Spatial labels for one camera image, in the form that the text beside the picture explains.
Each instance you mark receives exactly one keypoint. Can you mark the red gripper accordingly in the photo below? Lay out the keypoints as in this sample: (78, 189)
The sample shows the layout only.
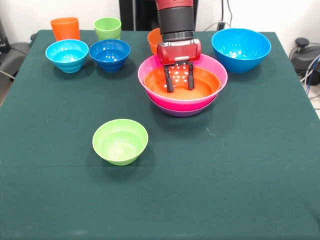
(178, 52)

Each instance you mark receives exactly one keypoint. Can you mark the large pink bowl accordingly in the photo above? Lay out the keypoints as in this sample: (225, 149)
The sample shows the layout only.
(185, 105)

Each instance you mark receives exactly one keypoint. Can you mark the wide orange bowl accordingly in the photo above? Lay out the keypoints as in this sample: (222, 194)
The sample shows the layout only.
(207, 85)

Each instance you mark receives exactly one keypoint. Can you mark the purple bowl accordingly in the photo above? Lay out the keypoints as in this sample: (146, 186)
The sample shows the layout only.
(185, 113)

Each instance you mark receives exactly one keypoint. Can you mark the small dark blue bowl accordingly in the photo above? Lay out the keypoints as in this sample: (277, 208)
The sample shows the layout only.
(110, 56)

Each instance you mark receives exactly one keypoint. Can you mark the small light blue bowl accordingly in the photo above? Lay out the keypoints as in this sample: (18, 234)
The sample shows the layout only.
(67, 56)

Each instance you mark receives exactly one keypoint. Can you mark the orange cup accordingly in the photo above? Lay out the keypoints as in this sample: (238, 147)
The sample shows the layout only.
(65, 28)

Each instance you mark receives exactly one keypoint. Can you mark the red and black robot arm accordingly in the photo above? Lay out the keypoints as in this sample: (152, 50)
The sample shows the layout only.
(176, 20)

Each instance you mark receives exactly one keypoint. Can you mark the small deep orange bowl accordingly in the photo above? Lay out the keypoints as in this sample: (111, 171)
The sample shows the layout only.
(153, 41)

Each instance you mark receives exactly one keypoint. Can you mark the medium blue bowl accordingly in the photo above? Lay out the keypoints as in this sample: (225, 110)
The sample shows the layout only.
(241, 51)

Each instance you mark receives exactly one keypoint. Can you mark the green cup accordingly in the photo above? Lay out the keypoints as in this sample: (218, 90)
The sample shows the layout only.
(107, 28)

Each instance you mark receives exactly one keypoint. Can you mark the small green bowl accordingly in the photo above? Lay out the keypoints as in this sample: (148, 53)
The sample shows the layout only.
(120, 142)

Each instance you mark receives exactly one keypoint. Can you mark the dark green tablecloth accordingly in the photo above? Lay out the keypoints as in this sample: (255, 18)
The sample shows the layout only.
(160, 200)

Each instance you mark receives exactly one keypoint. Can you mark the grey wheeled floor base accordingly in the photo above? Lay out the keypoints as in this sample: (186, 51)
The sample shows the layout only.
(306, 53)
(15, 56)

